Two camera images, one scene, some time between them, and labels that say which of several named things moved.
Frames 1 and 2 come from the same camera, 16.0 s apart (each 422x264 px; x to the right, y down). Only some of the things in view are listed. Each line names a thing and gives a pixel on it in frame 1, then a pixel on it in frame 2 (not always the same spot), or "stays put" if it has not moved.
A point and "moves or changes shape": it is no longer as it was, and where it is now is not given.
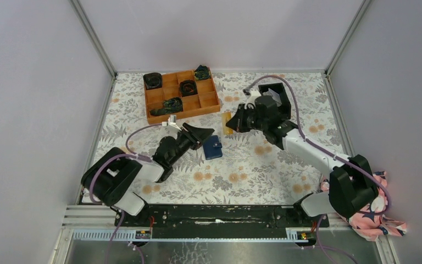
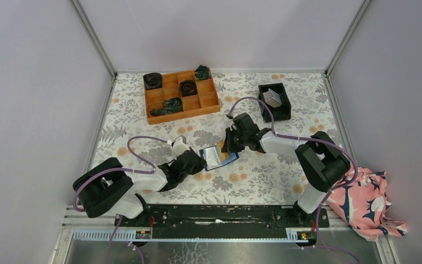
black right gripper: x=237 y=122 -> x=228 y=147
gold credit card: x=226 y=116 -> x=223 y=156
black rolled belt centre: x=188 y=87 stays put
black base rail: x=220 y=221 stays put
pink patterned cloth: x=372 y=227 stays put
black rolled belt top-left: x=152 y=80 stays put
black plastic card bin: x=285 y=107 stays put
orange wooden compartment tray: x=206 y=101 stays put
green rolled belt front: x=170 y=105 stays put
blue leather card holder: x=212 y=147 moves or changes shape
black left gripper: x=195 y=136 -> x=199 y=166
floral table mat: x=227 y=168 stays put
